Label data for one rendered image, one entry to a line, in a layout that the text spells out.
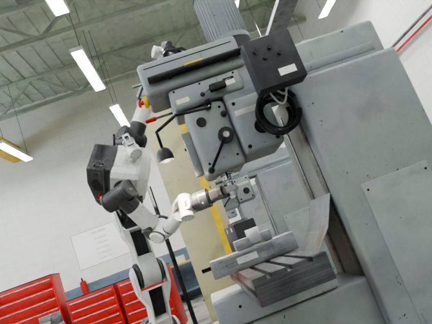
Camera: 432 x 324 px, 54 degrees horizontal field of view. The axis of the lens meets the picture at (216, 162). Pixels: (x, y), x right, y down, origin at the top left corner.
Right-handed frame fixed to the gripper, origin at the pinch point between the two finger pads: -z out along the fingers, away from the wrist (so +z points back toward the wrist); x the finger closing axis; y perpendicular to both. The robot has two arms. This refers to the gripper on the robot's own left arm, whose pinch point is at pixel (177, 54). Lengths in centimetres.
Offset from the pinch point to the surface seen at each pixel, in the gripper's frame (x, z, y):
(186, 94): 7.5, -25.9, -16.0
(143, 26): -185, 794, 29
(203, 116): 3.4, -30.9, -26.7
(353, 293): -25, -88, -99
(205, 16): -15.5, -6.6, 14.9
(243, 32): -28.4, -18.9, 4.7
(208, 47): -8.4, -21.5, 1.2
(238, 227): -8, -21, -91
